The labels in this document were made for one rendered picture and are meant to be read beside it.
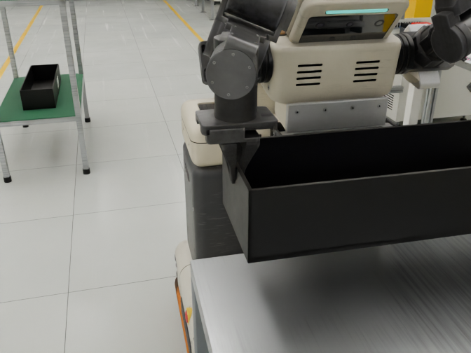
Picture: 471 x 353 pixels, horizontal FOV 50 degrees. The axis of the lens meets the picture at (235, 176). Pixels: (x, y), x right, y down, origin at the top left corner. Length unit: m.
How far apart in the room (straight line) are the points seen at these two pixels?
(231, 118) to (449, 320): 0.40
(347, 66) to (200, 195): 0.56
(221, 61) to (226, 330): 0.34
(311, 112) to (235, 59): 0.50
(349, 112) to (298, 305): 0.49
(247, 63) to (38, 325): 1.58
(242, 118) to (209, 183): 0.73
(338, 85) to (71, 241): 1.62
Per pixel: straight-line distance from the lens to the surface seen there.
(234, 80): 0.58
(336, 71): 1.07
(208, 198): 1.40
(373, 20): 1.04
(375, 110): 1.12
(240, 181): 0.68
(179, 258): 1.76
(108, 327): 1.93
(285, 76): 1.04
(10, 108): 3.13
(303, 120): 1.06
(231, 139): 0.67
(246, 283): 0.77
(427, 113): 2.80
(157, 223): 2.45
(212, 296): 0.75
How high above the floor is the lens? 1.28
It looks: 26 degrees down
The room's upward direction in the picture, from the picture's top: straight up
